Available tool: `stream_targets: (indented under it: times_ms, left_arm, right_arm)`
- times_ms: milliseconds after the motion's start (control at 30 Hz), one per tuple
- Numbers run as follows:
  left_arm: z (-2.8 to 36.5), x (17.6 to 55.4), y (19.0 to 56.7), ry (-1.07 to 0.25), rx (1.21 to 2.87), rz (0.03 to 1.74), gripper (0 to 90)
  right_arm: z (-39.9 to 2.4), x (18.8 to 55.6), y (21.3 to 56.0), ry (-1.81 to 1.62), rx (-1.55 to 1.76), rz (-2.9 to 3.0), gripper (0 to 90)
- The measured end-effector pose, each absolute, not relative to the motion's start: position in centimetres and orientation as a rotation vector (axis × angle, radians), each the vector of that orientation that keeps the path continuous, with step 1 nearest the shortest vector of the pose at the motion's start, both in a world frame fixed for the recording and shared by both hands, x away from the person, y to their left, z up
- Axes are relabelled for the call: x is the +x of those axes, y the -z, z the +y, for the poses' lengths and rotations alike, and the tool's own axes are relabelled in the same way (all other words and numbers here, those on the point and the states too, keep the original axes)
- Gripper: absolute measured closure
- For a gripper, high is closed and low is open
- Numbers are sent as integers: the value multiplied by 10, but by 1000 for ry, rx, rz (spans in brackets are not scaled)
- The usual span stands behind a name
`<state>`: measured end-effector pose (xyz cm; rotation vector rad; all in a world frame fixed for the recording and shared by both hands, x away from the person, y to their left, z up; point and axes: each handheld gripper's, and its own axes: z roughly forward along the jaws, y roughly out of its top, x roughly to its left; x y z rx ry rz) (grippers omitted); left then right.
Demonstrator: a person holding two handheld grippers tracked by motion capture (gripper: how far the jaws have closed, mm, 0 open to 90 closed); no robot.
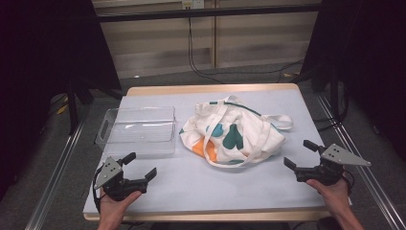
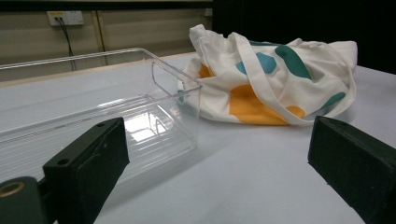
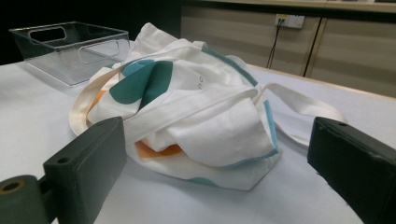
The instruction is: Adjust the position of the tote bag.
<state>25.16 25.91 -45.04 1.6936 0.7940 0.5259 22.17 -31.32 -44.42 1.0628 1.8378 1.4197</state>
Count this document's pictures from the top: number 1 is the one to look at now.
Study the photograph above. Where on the black metal stand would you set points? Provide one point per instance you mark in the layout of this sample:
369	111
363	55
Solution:
72	105
333	92

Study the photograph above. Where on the person's left hand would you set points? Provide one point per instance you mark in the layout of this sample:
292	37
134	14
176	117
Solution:
115	206

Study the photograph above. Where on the black curtain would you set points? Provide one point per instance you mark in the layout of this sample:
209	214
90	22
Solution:
370	64
48	64

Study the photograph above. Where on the white wall socket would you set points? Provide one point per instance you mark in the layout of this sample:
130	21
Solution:
192	4

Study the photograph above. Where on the white printed tote bag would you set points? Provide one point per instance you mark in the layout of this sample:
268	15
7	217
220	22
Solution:
236	131

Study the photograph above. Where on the person's right hand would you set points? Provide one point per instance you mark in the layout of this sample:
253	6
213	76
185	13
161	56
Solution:
332	196

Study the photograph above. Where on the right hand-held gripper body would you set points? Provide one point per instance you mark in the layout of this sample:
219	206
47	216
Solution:
332	169

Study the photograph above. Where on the yellow floor tape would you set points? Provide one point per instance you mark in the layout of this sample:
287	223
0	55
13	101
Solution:
63	108

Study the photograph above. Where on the black horizontal bar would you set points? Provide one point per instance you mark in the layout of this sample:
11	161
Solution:
198	13

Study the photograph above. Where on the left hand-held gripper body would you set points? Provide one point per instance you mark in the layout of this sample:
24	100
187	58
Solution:
118	187

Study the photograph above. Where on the metal floor rail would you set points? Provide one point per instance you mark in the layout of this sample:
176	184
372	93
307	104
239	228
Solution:
59	172
370	153

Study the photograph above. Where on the clear plastic container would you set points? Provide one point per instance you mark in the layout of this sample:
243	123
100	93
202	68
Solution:
140	131

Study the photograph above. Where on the pale blue table mat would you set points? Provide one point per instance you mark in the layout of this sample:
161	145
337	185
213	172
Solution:
198	188

